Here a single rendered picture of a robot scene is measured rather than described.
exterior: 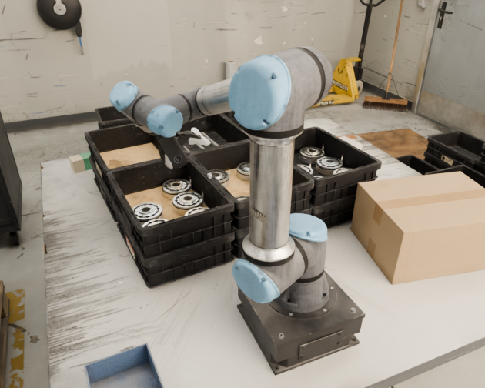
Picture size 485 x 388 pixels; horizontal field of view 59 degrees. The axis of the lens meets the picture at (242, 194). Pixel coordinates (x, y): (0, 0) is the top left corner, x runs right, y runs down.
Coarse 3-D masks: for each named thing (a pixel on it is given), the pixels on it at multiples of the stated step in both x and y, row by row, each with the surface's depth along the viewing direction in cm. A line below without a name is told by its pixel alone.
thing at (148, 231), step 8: (160, 160) 156; (192, 160) 156; (128, 168) 150; (136, 168) 151; (200, 168) 150; (112, 176) 145; (112, 184) 141; (120, 192) 136; (224, 192) 136; (120, 200) 134; (128, 208) 128; (216, 208) 128; (224, 208) 128; (232, 208) 130; (136, 216) 124; (184, 216) 124; (192, 216) 124; (200, 216) 126; (208, 216) 127; (136, 224) 121; (160, 224) 121; (168, 224) 121; (176, 224) 123; (184, 224) 124; (144, 232) 119; (152, 232) 120
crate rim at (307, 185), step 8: (232, 144) 168; (240, 144) 168; (200, 152) 161; (296, 168) 150; (304, 176) 145; (216, 184) 141; (304, 184) 141; (312, 184) 142; (296, 192) 140; (232, 200) 132; (240, 200) 132; (248, 200) 132; (240, 208) 132
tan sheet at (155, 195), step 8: (136, 192) 155; (144, 192) 155; (152, 192) 155; (160, 192) 155; (128, 200) 151; (136, 200) 151; (144, 200) 151; (152, 200) 151; (160, 200) 151; (168, 200) 151; (168, 208) 147; (168, 216) 142; (176, 216) 142
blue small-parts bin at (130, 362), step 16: (128, 352) 103; (144, 352) 106; (96, 368) 101; (112, 368) 104; (128, 368) 106; (144, 368) 107; (96, 384) 103; (112, 384) 103; (128, 384) 103; (144, 384) 103; (160, 384) 96
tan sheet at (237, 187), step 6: (234, 174) 168; (234, 180) 163; (240, 180) 163; (228, 186) 159; (234, 186) 159; (240, 186) 159; (246, 186) 159; (234, 192) 156; (240, 192) 156; (246, 192) 156
